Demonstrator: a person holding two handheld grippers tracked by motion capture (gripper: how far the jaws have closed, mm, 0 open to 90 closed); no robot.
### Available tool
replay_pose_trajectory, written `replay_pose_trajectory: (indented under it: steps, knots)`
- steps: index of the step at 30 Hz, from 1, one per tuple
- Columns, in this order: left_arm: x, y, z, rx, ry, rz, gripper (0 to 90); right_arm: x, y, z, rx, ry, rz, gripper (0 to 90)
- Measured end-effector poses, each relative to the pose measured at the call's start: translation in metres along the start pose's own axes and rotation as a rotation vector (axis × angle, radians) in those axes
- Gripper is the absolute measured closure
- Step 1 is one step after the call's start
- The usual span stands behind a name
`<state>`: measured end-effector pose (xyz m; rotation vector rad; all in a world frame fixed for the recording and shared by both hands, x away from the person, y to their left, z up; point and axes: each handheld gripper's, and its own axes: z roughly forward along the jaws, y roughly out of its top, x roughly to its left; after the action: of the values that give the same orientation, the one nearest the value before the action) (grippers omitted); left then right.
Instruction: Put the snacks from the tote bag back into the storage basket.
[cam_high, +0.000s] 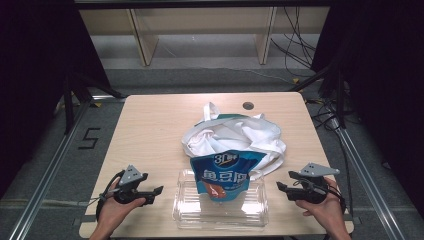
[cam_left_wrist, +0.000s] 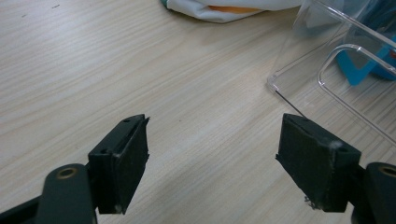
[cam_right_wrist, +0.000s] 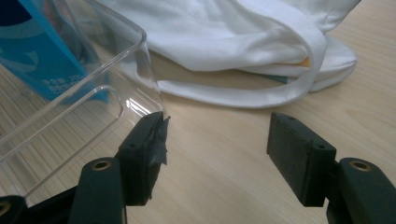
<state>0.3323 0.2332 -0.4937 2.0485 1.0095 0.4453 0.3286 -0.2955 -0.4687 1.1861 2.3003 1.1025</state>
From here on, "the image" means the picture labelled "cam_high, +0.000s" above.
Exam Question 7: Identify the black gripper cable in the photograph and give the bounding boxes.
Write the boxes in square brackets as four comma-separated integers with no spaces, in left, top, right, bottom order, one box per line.
[324,183,348,215]
[95,169,126,222]

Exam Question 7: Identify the aluminium floor rail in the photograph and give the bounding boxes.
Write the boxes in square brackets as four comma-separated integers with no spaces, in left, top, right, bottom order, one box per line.
[7,95,128,240]
[328,114,407,240]

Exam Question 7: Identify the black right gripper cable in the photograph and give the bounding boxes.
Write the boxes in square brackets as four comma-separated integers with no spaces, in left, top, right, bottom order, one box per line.
[324,183,348,215]

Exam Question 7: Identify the black metal stand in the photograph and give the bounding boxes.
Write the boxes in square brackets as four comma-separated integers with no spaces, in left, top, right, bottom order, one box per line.
[61,70,127,135]
[289,61,348,130]

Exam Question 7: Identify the clear plastic box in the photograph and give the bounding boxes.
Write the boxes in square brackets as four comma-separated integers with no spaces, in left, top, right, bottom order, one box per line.
[171,167,270,231]

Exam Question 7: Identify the white tote bag green orange print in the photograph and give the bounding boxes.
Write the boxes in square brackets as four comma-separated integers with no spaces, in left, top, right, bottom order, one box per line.
[181,101,288,178]

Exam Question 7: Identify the person's right hand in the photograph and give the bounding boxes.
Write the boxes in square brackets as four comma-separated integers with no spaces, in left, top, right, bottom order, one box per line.
[294,176,346,234]

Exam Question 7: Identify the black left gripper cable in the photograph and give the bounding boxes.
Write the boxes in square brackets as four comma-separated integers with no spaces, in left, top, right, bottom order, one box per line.
[95,169,126,222]

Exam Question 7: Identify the light wooden bench frame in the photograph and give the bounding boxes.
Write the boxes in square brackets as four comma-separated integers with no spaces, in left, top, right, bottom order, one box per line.
[77,5,332,67]

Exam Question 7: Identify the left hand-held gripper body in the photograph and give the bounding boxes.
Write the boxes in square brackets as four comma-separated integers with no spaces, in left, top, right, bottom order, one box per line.
[112,164,150,205]

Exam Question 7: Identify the blue snack packet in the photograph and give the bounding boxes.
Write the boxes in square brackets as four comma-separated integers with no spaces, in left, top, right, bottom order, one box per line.
[189,149,268,203]

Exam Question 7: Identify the black floor cables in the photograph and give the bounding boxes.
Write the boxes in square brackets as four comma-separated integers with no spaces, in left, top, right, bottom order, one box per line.
[269,6,318,70]

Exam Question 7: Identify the dark curtain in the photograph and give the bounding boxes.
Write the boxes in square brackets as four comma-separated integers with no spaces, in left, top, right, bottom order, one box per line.
[0,0,112,199]
[310,0,424,211]

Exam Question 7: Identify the person's left hand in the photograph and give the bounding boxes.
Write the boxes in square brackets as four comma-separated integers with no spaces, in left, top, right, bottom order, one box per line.
[95,177,148,234]

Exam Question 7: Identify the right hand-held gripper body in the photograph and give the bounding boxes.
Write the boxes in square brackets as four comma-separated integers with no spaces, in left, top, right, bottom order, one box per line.
[289,162,341,205]

